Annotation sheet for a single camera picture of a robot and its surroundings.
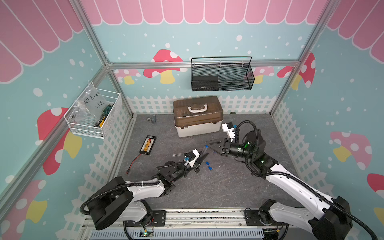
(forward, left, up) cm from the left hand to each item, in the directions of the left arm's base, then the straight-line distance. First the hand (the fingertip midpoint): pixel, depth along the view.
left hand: (207, 153), depth 73 cm
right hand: (-2, +1, +10) cm, 10 cm away
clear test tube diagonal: (-3, +2, +7) cm, 8 cm away
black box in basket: (+41, +1, +12) cm, 43 cm away
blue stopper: (+6, -2, -23) cm, 24 cm away
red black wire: (0, +48, -24) cm, 53 cm away
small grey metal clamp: (+42, +40, -21) cm, 61 cm away
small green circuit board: (-32, +29, -24) cm, 49 cm away
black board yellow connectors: (+18, +38, -20) cm, 47 cm away
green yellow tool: (+14, +51, +11) cm, 54 cm away
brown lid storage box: (+28, +5, -3) cm, 28 cm away
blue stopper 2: (+3, -3, -23) cm, 23 cm away
